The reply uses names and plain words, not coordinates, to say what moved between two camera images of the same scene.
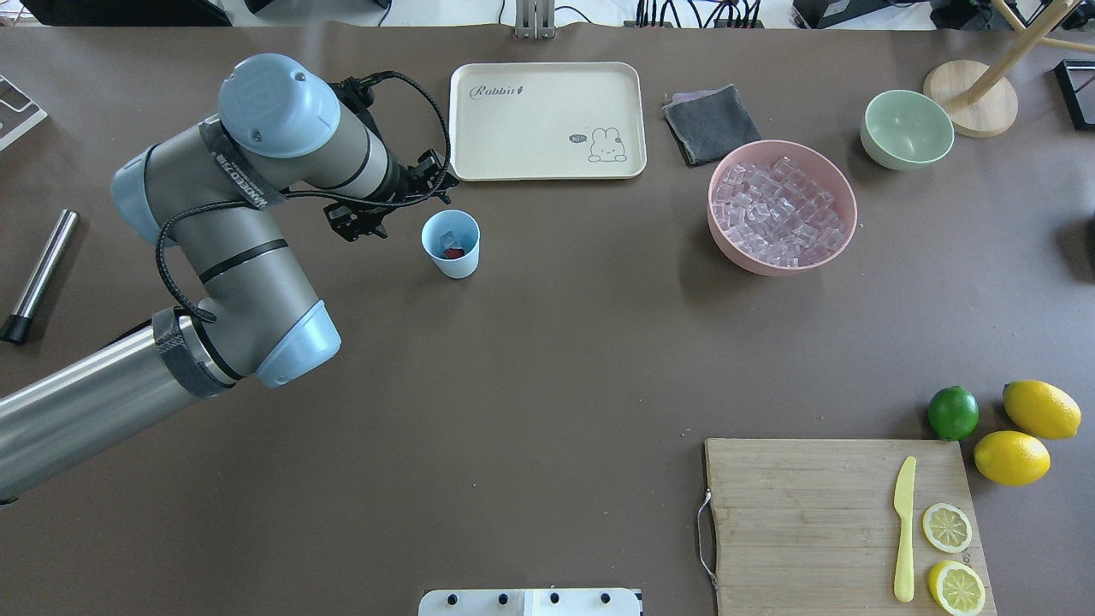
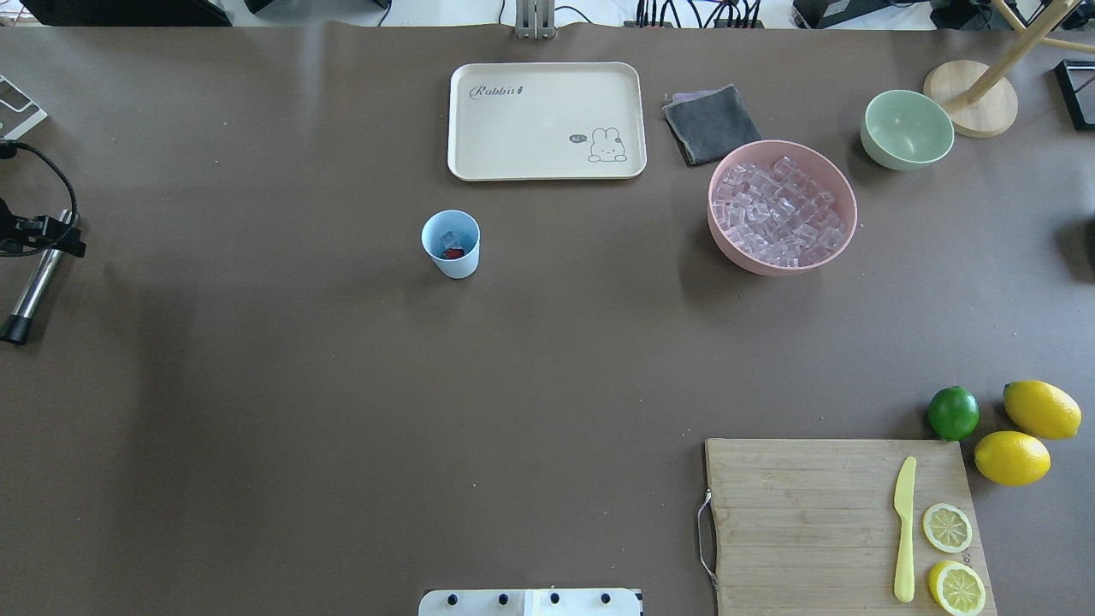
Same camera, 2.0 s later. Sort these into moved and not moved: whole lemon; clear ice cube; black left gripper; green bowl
Moved: black left gripper
Not moved: whole lemon; clear ice cube; green bowl
